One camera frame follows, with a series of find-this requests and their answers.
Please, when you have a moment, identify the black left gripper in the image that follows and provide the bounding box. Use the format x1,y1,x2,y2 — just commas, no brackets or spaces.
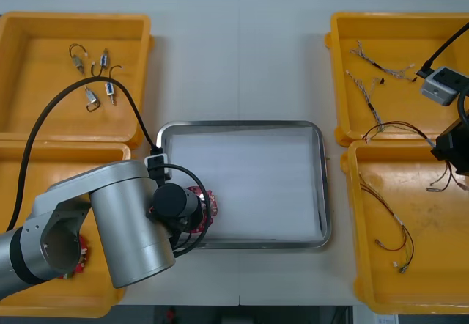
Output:
167,218,196,243

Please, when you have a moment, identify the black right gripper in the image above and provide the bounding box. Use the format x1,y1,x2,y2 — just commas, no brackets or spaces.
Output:
429,117,469,177

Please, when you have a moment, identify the round red circuit board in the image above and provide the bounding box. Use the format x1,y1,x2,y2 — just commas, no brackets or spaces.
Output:
185,186,221,235
62,235,91,281

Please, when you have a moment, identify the blue-white twisted wire harness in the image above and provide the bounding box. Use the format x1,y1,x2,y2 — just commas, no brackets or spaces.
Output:
345,70,386,131
350,40,419,82

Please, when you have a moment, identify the metal solenoid white label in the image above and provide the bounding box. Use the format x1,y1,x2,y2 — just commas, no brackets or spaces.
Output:
84,85,102,113

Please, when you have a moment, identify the metal solenoid tan label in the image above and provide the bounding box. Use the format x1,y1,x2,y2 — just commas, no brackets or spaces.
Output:
68,43,89,71

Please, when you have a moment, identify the steel tray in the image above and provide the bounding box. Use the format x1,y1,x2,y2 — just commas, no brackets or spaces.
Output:
155,119,333,251

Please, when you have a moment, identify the yellow-orange plastic bin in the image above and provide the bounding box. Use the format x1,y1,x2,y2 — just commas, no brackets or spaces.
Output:
340,139,469,316
0,139,139,320
324,10,469,147
0,10,155,149

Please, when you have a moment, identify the metal solenoid blue label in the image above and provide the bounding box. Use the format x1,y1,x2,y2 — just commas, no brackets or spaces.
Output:
104,65,125,107
90,48,111,78

